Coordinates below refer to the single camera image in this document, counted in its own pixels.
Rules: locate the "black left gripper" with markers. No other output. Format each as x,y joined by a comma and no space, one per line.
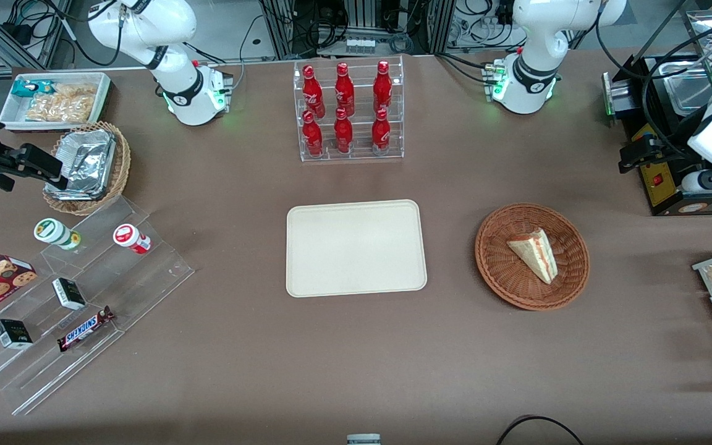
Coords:
662,152

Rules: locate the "triangular sandwich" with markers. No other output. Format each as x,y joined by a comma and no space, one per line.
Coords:
535,253

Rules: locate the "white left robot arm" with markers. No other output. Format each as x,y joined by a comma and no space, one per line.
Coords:
535,37

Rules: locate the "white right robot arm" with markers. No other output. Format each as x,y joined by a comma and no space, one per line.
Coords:
177,68

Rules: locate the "light wicker basket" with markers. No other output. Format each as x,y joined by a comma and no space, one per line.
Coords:
118,167

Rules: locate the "brown wicker basket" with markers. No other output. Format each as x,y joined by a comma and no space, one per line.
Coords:
517,284

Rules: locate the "beige plastic tray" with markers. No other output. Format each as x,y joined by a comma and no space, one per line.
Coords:
356,247

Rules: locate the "black hot food warmer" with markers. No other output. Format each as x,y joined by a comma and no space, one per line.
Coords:
657,185

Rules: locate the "white rectangular snack bin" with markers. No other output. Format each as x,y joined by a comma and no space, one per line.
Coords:
13,117

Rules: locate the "aluminium foil container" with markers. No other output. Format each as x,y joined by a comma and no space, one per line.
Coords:
84,161

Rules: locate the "green lidded cup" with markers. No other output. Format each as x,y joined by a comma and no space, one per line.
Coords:
53,232

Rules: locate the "clear bag of chips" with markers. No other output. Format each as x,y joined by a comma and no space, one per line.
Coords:
62,105

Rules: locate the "steel food pan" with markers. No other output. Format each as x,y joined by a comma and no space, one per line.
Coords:
686,89

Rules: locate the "teal snack packet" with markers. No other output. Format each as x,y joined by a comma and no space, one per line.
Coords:
28,88

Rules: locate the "red lidded cup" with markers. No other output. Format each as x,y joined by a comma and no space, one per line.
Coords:
128,237

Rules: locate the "small black box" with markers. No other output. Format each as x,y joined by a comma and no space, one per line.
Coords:
13,334
69,293

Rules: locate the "clear acrylic stepped display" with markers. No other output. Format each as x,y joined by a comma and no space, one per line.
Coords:
133,284

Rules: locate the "Snickers chocolate bar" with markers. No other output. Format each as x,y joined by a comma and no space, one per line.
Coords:
84,329

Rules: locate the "red soda bottle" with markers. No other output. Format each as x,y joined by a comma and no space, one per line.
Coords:
344,89
381,136
343,136
313,139
313,93
382,86

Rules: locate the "clear acrylic bottle rack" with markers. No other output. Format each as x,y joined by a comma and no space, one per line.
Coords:
362,133

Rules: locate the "aluminium equipment rack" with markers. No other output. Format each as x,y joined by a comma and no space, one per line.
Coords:
279,31

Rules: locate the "small grey device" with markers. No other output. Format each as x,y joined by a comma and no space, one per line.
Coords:
363,439

